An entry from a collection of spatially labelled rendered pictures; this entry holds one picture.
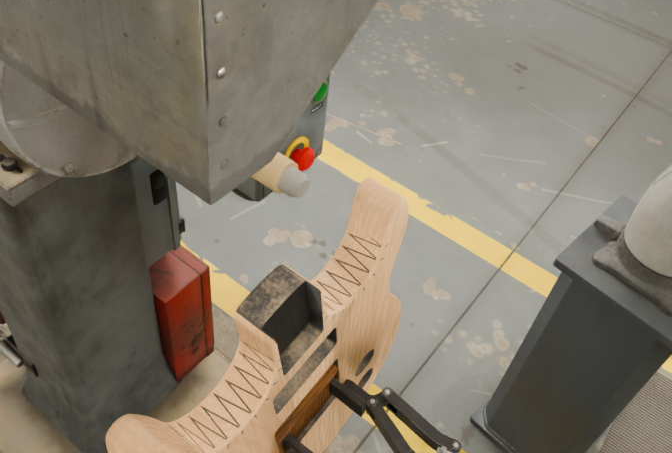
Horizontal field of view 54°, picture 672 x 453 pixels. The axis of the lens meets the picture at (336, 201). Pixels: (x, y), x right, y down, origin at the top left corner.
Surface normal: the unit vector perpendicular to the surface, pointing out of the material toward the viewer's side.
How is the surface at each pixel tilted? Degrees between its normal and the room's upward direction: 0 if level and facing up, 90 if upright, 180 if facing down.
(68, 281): 90
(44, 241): 90
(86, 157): 97
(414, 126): 0
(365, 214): 79
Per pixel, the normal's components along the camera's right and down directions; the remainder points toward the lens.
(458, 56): 0.10, -0.69
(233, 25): 0.79, 0.50
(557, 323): -0.71, 0.46
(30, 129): 0.40, 0.73
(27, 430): -0.16, -0.41
